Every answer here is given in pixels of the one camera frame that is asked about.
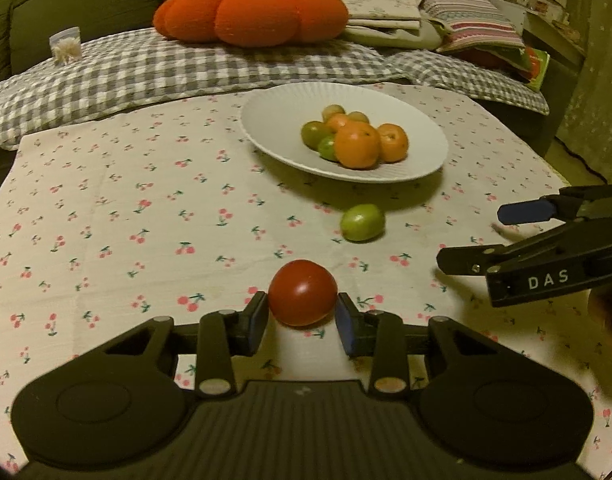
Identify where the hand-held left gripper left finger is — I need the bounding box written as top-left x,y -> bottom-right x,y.
105,291 -> 271,397

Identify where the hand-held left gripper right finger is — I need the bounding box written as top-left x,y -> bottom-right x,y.
335,291 -> 498,396

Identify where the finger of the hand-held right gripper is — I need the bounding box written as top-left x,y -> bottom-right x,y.
497,185 -> 612,227
436,216 -> 612,276

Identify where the red tomato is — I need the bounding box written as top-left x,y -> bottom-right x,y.
268,259 -> 338,328

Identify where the orange mandarin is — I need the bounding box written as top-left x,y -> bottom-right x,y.
325,113 -> 354,135
334,121 -> 382,170
377,123 -> 410,163

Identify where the white ribbed plate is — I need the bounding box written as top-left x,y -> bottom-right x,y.
240,82 -> 448,184

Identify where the green and orange package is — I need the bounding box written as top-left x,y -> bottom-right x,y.
515,46 -> 552,94

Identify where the red cloth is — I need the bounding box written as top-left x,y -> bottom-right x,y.
458,46 -> 529,73

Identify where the cherry print tablecloth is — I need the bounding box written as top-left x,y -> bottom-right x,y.
0,82 -> 612,480

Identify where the floral curtain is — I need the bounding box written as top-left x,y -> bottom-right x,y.
555,0 -> 612,187

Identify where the green tomato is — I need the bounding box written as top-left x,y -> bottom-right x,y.
300,120 -> 332,150

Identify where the striped patterned pillow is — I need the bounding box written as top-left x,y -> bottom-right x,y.
420,0 -> 528,55

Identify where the folded floral cloth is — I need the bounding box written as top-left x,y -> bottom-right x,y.
326,0 -> 443,51

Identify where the grey checked blanket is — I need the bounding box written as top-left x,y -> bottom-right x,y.
0,27 -> 550,152

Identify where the orange pumpkin cushion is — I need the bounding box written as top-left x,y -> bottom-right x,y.
152,0 -> 350,49

